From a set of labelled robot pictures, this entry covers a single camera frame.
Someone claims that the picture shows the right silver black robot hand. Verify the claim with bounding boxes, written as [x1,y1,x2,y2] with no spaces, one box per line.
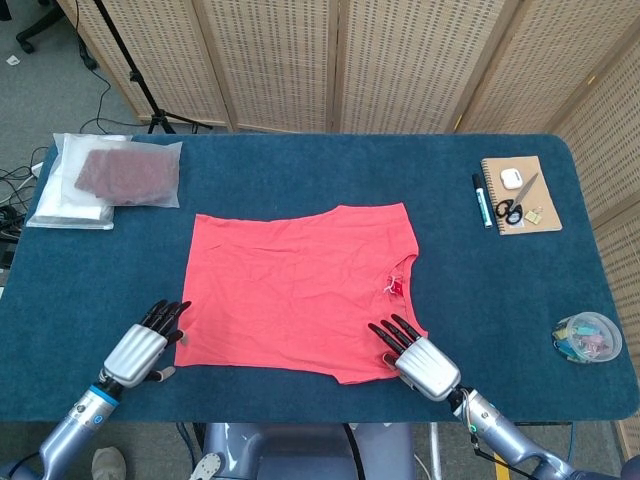
[367,313,462,403]

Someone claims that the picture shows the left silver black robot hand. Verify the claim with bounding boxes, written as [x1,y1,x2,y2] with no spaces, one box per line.
[99,299,192,390]

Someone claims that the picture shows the coral red t-shirt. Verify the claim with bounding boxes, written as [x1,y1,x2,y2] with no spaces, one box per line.
[173,201,430,386]

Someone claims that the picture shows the metal table leg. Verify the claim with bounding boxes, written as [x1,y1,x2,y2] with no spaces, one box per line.
[428,423,444,480]

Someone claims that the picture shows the person's leg and shoe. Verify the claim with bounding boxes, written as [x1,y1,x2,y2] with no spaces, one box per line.
[92,446,127,480]

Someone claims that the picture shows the blue-grey robot torso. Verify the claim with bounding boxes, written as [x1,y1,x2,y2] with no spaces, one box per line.
[192,422,416,480]

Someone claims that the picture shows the white plastic garment bag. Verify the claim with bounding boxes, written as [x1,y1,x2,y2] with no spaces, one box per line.
[25,132,134,231]

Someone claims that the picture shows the clear tub of coloured clips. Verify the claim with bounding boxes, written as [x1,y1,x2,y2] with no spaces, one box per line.
[551,311,624,364]

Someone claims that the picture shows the frosted bag with maroon garment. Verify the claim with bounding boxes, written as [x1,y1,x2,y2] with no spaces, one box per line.
[60,135,184,210]

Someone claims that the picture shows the black green marker pen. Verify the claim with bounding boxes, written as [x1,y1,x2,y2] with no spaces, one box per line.
[472,172,495,231]

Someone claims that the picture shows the kraft spiral notebook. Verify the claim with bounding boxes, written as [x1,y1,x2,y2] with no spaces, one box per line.
[480,155,564,237]

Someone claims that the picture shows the blue carpet table cover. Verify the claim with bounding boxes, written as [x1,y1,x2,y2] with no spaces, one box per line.
[0,132,640,426]

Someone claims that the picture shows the black tripod stand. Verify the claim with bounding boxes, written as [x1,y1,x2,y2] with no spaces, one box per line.
[92,0,214,135]

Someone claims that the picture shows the black office chair base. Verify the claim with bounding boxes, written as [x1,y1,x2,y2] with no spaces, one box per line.
[0,0,99,71]

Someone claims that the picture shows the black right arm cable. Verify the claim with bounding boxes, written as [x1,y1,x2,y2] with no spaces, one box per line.
[467,429,536,479]

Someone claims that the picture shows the tangle of floor cables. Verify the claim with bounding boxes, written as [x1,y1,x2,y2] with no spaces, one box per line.
[0,144,45,241]

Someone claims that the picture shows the black-handled scissors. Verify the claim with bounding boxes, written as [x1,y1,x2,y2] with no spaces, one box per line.
[494,172,540,226]

